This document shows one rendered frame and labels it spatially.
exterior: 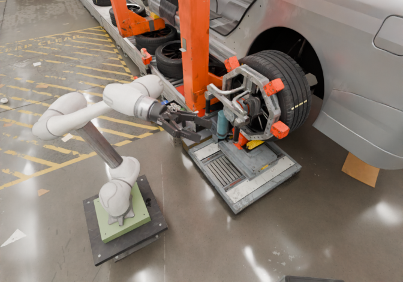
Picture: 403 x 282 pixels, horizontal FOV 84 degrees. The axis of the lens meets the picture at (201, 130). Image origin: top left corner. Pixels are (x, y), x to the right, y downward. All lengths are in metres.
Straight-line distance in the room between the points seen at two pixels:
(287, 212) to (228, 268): 0.70
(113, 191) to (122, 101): 0.81
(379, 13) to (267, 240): 1.64
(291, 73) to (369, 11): 0.47
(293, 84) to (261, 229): 1.20
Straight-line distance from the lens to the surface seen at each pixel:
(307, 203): 2.33
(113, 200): 1.57
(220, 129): 1.85
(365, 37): 1.50
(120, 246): 1.77
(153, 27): 3.79
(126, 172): 1.64
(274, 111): 1.49
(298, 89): 1.58
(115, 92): 0.89
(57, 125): 1.21
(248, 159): 2.15
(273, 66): 1.55
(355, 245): 2.34
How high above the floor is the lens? 1.91
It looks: 46 degrees down
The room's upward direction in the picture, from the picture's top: straight up
